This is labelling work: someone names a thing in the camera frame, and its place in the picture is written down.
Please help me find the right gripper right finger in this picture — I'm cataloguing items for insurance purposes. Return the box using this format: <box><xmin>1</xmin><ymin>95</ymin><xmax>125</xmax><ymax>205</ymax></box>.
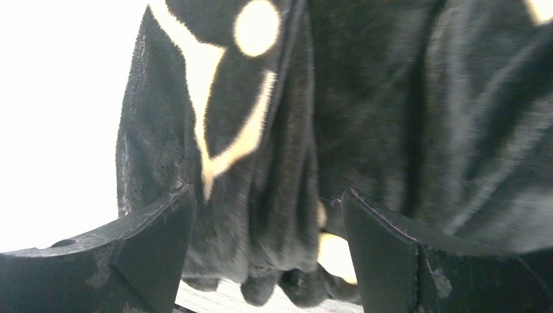
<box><xmin>341</xmin><ymin>189</ymin><xmax>552</xmax><ymax>313</ymax></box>

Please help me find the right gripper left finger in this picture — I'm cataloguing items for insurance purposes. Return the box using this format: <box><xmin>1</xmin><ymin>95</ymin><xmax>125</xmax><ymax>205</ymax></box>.
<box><xmin>1</xmin><ymin>185</ymin><xmax>196</xmax><ymax>313</ymax></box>

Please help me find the black floral pillowcase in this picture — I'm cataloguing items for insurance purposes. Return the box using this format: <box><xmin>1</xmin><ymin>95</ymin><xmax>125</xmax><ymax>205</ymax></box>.
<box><xmin>115</xmin><ymin>1</ymin><xmax>552</xmax><ymax>307</ymax></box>

